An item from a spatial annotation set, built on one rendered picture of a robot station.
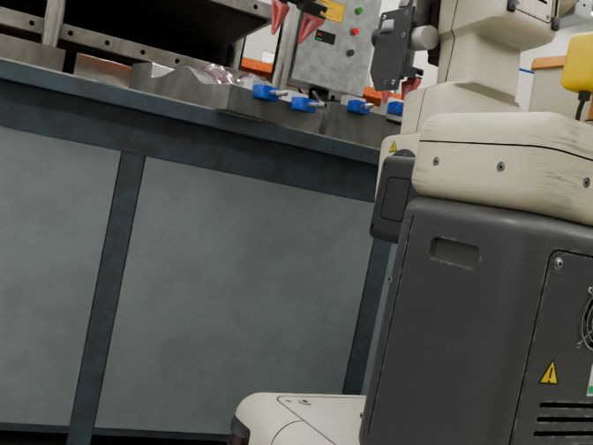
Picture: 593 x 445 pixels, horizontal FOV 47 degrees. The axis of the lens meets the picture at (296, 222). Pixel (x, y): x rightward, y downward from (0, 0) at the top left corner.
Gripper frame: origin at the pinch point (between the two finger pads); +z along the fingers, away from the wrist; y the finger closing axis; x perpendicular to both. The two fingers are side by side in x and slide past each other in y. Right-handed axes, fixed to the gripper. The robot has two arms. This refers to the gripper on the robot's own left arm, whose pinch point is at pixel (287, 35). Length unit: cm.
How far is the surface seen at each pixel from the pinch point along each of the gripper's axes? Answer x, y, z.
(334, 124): 4.6, -18.5, 15.5
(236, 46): -138, -50, 41
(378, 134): 6.2, -30.5, 14.4
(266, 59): -559, -275, 154
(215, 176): 10.2, 8.0, 32.5
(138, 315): 24, 19, 63
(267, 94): 11.5, 4.8, 10.4
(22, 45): -18, 49, 25
